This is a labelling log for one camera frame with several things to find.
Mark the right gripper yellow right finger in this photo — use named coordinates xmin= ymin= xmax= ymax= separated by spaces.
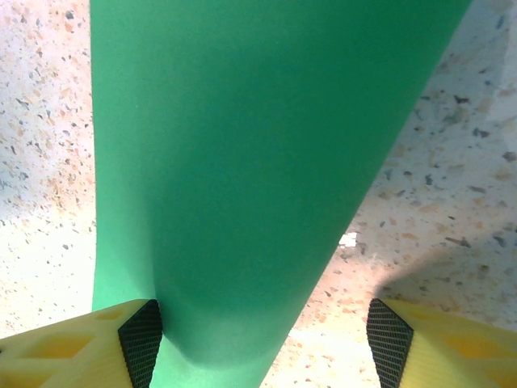
xmin=365 ymin=297 xmax=517 ymax=388

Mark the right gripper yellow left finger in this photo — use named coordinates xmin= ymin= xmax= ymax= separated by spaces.
xmin=0 ymin=297 xmax=163 ymax=388

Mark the green paper sheet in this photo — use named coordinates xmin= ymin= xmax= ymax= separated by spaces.
xmin=89 ymin=0 xmax=473 ymax=388

